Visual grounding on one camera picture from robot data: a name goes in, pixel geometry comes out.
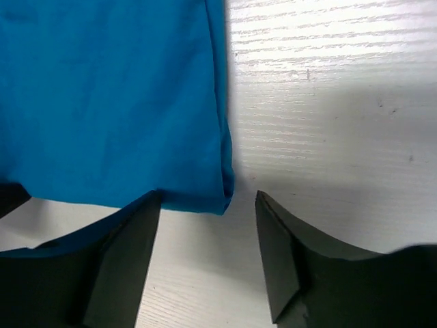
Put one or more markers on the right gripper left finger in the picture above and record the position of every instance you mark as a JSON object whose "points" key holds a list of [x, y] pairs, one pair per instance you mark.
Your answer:
{"points": [[93, 277]]}

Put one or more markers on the blue t-shirt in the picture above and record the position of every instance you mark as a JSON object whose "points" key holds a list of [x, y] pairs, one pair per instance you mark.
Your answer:
{"points": [[104, 101]]}

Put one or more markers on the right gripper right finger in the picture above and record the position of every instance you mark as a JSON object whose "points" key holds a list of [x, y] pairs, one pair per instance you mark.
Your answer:
{"points": [[316, 280]]}

